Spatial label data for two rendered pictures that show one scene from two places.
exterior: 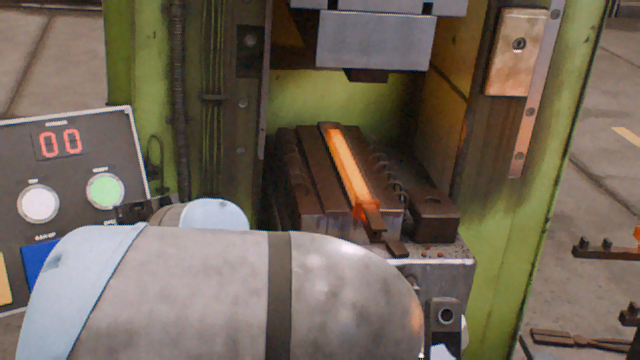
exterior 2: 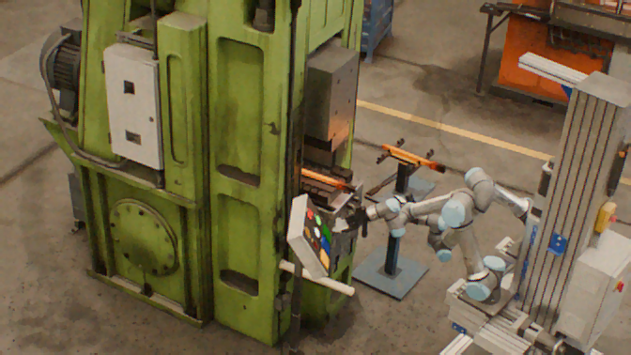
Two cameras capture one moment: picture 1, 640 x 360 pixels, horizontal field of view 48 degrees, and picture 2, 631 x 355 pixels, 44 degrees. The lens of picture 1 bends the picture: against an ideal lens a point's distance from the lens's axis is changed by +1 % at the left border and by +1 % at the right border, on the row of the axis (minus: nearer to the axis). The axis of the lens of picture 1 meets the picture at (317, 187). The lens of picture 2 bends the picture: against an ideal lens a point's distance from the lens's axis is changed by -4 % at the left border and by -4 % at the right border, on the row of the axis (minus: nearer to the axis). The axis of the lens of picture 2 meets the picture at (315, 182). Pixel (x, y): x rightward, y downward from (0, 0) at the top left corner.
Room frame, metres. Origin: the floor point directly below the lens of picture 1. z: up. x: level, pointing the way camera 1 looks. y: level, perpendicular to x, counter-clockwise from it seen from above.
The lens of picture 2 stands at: (-1.03, 2.89, 3.56)
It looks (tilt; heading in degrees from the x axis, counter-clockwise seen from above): 35 degrees down; 308
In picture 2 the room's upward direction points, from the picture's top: 4 degrees clockwise
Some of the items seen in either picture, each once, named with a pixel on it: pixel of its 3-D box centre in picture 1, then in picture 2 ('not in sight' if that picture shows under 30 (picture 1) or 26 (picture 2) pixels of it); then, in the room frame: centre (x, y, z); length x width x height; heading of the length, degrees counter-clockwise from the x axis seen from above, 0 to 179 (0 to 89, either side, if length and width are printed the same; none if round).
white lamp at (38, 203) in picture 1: (38, 204); not in sight; (0.92, 0.41, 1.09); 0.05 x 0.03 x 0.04; 102
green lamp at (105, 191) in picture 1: (105, 191); not in sight; (0.98, 0.33, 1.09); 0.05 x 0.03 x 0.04; 102
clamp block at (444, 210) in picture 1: (430, 214); (341, 175); (1.27, -0.23, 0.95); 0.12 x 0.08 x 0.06; 12
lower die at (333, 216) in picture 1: (332, 176); (303, 180); (1.38, -0.03, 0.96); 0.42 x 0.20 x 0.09; 12
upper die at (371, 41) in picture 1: (351, 10); (306, 126); (1.38, -0.03, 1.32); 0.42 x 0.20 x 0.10; 12
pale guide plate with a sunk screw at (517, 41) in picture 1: (514, 53); not in sight; (1.37, -0.35, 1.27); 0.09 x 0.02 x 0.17; 102
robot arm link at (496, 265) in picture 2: not in sight; (491, 270); (0.16, -0.06, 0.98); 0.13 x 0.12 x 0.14; 97
